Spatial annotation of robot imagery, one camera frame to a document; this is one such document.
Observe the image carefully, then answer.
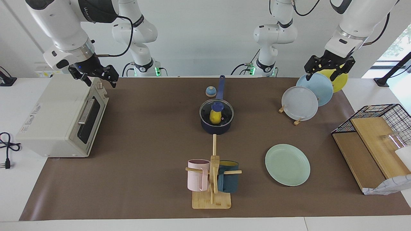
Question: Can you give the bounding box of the wooden shelf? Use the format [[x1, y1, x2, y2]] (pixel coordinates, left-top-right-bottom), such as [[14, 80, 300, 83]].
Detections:
[[332, 116, 411, 193]]

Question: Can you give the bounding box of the yellow plate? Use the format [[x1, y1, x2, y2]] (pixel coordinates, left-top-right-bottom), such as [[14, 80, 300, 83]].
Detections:
[[316, 63, 348, 93]]

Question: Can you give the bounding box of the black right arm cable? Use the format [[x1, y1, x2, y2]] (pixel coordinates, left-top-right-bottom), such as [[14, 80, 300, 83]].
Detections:
[[95, 15, 134, 57]]

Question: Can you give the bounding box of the white power strip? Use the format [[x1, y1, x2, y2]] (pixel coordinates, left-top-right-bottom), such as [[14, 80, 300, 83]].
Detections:
[[34, 62, 53, 78]]

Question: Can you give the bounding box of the white cup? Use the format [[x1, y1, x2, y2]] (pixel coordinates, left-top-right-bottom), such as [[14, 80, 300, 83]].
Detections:
[[394, 146, 411, 170]]

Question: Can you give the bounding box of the clear glass cup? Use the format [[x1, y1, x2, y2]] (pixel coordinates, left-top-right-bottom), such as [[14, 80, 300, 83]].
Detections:
[[380, 132, 406, 151]]

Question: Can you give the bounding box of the white checked cloth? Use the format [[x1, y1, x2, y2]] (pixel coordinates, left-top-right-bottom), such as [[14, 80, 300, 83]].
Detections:
[[362, 174, 411, 195]]

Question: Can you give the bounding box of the dark teal mug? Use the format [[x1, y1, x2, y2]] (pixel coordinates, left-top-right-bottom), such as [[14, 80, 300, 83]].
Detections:
[[217, 160, 240, 193]]

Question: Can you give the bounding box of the black base cable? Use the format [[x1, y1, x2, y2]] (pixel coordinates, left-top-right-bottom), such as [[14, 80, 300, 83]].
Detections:
[[231, 48, 261, 76], [122, 62, 135, 77]]

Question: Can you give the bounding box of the black power cord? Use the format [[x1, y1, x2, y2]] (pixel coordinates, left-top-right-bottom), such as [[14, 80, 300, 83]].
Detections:
[[0, 132, 22, 170]]

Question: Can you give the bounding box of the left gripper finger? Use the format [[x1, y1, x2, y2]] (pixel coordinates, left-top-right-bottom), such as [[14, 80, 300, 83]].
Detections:
[[304, 56, 319, 81], [330, 56, 356, 81]]

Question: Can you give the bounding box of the wooden plate rack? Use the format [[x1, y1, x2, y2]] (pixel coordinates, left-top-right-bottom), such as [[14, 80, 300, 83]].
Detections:
[[278, 104, 303, 126]]

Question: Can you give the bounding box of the glass lid blue knob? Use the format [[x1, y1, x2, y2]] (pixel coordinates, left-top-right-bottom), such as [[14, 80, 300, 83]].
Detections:
[[199, 99, 234, 127]]

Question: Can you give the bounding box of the pale grey plate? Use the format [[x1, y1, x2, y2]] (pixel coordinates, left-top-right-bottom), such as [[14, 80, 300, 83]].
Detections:
[[282, 86, 319, 122]]

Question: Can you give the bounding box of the wooden mug tree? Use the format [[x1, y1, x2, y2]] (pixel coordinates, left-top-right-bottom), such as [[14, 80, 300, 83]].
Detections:
[[185, 134, 242, 210]]

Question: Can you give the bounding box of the black desk mount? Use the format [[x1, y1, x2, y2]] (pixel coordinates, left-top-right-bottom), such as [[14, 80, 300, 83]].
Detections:
[[0, 66, 17, 87]]

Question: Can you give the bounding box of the pink ribbed mug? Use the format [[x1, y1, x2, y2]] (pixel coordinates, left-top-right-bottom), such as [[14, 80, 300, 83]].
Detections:
[[187, 159, 211, 192]]

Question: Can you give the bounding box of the brown table mat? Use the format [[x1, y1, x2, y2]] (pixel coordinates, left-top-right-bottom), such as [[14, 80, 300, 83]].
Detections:
[[19, 77, 411, 221]]

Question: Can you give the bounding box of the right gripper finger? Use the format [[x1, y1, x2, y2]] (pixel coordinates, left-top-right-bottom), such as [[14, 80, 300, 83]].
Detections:
[[104, 65, 119, 89], [68, 65, 92, 87]]

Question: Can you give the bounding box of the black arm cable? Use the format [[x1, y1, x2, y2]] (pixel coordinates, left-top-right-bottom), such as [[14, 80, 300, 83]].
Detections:
[[95, 15, 134, 57], [291, 0, 389, 46]]

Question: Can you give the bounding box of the dark blue saucepan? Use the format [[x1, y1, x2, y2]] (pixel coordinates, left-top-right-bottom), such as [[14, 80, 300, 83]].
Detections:
[[199, 75, 234, 135]]

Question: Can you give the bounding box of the black wire basket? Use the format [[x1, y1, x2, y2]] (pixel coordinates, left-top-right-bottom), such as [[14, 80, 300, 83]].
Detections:
[[331, 103, 411, 146]]

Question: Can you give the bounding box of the beige toaster oven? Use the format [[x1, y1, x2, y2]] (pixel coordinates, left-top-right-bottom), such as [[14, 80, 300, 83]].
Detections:
[[15, 77, 109, 158]]

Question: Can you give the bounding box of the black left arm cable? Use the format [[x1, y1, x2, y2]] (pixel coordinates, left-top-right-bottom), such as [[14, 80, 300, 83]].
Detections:
[[291, 0, 389, 46]]

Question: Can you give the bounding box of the mint green plate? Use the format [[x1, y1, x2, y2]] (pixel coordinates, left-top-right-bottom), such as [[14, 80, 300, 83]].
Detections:
[[265, 143, 311, 187]]

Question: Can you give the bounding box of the black clamp stand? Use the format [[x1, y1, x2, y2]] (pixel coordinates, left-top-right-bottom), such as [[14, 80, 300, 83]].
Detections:
[[373, 51, 411, 87]]

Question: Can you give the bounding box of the light blue plate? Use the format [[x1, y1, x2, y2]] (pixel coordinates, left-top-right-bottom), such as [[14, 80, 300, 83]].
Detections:
[[296, 73, 334, 107]]

